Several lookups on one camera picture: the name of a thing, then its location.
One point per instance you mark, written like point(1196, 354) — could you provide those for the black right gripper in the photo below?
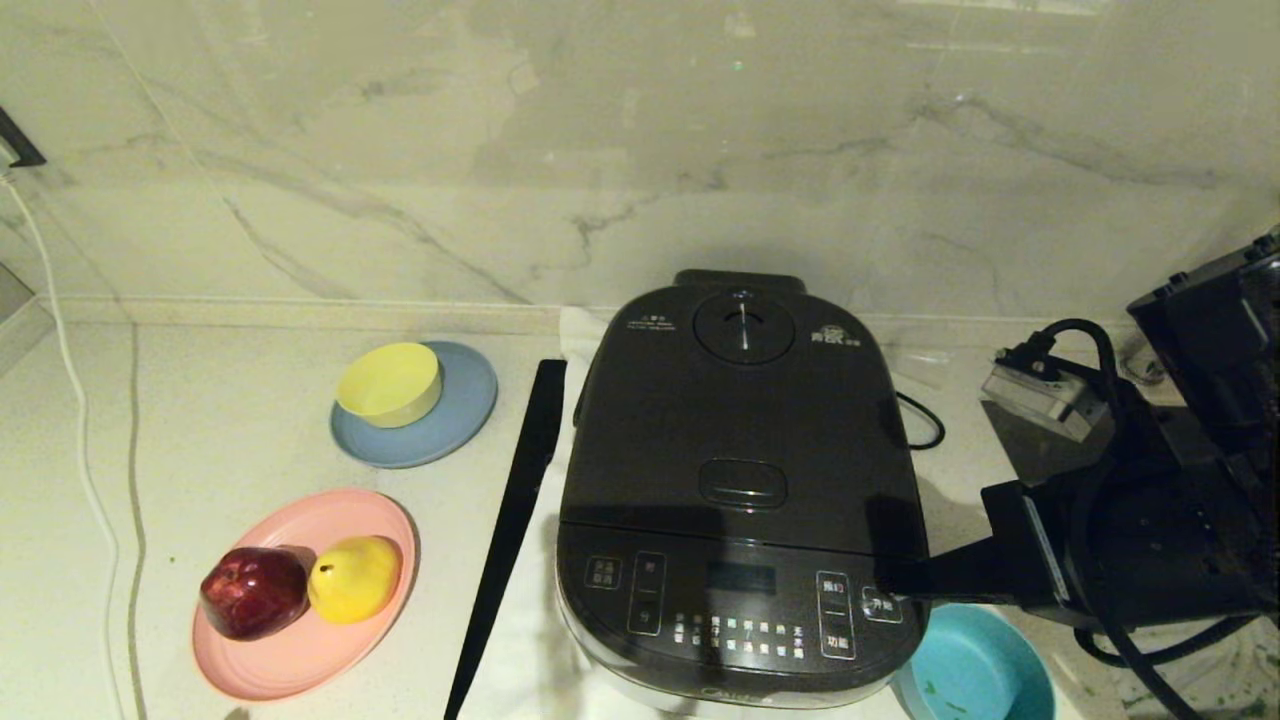
point(1130, 540)

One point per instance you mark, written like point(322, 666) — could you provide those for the teal bowl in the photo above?
point(975, 670)

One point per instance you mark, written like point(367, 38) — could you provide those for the dark grey rice cooker lid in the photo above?
point(740, 420)

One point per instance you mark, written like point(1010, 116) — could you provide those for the yellow bowl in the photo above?
point(388, 388)

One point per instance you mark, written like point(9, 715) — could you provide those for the dark metal sink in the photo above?
point(1040, 450)

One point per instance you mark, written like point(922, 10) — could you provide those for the clear plastic cup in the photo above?
point(918, 362)

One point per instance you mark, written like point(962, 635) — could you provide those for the white cloth with green specks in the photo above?
point(1240, 680)

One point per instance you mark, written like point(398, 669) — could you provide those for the black flat board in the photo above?
point(510, 530)

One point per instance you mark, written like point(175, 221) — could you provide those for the blue plate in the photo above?
point(460, 415)

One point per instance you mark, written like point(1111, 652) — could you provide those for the yellow pear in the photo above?
point(353, 580)

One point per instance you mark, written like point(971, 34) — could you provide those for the pink plate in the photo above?
point(300, 660)

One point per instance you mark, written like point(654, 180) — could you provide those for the red apple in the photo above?
point(253, 593)

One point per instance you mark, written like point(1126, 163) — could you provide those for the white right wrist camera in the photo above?
point(1040, 392)

